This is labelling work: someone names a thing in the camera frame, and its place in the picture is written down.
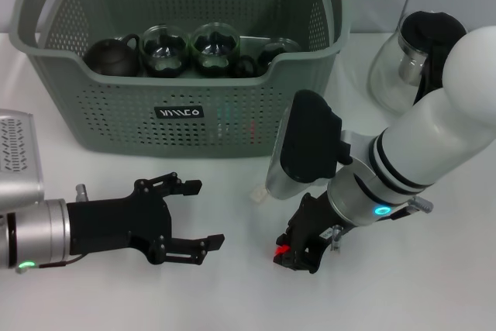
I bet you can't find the glass carafe black handle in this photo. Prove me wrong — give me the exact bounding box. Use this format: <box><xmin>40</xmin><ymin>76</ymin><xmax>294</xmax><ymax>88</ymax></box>
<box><xmin>367</xmin><ymin>9</ymin><xmax>469</xmax><ymax>116</ymax></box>

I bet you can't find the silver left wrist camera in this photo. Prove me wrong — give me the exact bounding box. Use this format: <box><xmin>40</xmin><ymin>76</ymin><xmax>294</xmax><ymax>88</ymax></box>
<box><xmin>0</xmin><ymin>107</ymin><xmax>44</xmax><ymax>209</ymax></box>

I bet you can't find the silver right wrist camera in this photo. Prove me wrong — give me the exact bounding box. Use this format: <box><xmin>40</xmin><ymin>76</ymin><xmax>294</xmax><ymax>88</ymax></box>
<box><xmin>264</xmin><ymin>88</ymin><xmax>354</xmax><ymax>201</ymax></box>

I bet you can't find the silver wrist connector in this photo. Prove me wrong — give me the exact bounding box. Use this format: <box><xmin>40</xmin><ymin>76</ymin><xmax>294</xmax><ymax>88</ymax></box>
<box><xmin>74</xmin><ymin>181</ymin><xmax>90</xmax><ymax>203</ymax></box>
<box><xmin>330</xmin><ymin>224</ymin><xmax>345</xmax><ymax>253</ymax></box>

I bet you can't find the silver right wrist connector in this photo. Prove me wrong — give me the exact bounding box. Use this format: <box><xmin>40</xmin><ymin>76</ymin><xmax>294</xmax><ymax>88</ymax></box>
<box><xmin>330</xmin><ymin>224</ymin><xmax>345</xmax><ymax>253</ymax></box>

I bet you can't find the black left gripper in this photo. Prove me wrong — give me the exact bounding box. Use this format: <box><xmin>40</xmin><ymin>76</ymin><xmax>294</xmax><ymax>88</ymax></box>
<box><xmin>64</xmin><ymin>170</ymin><xmax>226</xmax><ymax>267</ymax></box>

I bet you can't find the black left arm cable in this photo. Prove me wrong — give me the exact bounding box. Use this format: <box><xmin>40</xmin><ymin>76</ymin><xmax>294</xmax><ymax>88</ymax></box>
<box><xmin>36</xmin><ymin>254</ymin><xmax>85</xmax><ymax>270</ymax></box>

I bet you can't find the white small brick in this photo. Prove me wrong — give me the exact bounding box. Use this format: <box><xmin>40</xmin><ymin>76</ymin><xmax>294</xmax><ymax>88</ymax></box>
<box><xmin>249</xmin><ymin>184</ymin><xmax>269</xmax><ymax>203</ymax></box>

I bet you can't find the glass teacup black sleeve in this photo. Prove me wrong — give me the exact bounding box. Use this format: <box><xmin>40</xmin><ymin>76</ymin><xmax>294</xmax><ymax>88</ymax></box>
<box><xmin>189</xmin><ymin>22</ymin><xmax>240</xmax><ymax>78</ymax></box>
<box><xmin>232</xmin><ymin>38</ymin><xmax>301</xmax><ymax>78</ymax></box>
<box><xmin>139</xmin><ymin>24</ymin><xmax>191</xmax><ymax>79</ymax></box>

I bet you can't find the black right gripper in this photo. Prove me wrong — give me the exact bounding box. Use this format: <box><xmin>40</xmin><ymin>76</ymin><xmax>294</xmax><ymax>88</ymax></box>
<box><xmin>272</xmin><ymin>190</ymin><xmax>343</xmax><ymax>274</ymax></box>

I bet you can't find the grey perforated storage basket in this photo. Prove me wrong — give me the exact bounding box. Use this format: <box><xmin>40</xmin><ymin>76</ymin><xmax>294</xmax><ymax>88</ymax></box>
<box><xmin>8</xmin><ymin>0</ymin><xmax>352</xmax><ymax>158</ymax></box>

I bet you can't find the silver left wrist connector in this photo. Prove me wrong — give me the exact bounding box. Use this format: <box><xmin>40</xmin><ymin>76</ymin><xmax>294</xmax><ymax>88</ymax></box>
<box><xmin>74</xmin><ymin>181</ymin><xmax>90</xmax><ymax>203</ymax></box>

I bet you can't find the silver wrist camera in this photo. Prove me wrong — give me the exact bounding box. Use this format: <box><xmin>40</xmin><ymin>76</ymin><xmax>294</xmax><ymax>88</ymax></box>
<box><xmin>264</xmin><ymin>88</ymin><xmax>354</xmax><ymax>201</ymax></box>
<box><xmin>0</xmin><ymin>107</ymin><xmax>44</xmax><ymax>209</ymax></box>

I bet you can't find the dark clay teapot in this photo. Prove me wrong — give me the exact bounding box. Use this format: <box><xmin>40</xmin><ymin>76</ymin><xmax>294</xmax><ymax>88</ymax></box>
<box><xmin>83</xmin><ymin>33</ymin><xmax>141</xmax><ymax>78</ymax></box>

